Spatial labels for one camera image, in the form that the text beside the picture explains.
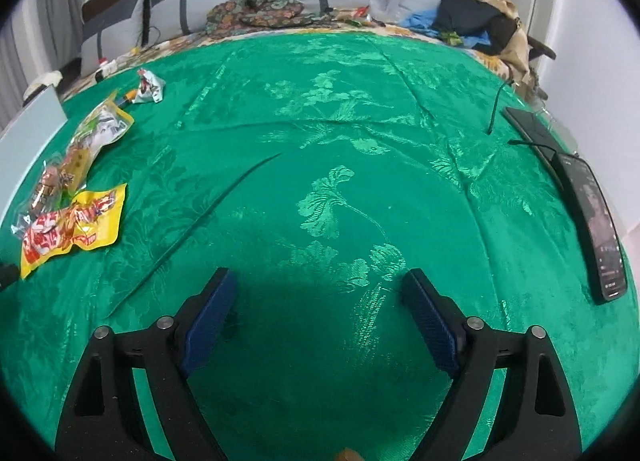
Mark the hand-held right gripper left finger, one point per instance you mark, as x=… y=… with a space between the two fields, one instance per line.
x=207 y=321

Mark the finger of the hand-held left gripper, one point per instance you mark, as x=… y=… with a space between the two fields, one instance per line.
x=6 y=277

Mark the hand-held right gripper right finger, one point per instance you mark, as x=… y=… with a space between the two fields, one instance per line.
x=430 y=326

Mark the yellow packet with red label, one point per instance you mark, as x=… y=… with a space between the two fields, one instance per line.
x=65 y=236

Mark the clear packet of brown meat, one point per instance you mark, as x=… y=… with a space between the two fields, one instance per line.
x=52 y=181

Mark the white storage box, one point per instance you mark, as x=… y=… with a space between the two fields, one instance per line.
x=30 y=141

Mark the orange bottle with blue label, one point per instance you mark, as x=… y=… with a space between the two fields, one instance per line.
x=127 y=98

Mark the silver triangular snack packet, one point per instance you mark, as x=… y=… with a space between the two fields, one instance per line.
x=150 y=87

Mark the black phone with lit screen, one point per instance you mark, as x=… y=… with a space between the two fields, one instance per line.
x=595 y=226

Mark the white cloth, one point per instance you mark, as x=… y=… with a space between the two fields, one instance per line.
x=44 y=83

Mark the green patterned blanket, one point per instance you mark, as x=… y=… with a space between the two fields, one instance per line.
x=325 y=151

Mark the grey curtain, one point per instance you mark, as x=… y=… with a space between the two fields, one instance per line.
x=35 y=16

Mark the floral bedsheet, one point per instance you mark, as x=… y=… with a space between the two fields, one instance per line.
x=175 y=48

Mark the pile of dark clothes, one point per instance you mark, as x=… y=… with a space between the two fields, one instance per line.
x=517 y=46

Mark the dark wooden chair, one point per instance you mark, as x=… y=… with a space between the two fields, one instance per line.
x=542 y=48

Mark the blue cloth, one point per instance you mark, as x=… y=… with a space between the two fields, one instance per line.
x=420 y=22

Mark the black bag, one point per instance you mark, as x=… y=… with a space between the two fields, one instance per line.
x=470 y=16

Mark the floral patterned garment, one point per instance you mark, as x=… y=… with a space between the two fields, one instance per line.
x=255 y=8

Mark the small red packet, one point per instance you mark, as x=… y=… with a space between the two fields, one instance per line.
x=361 y=16

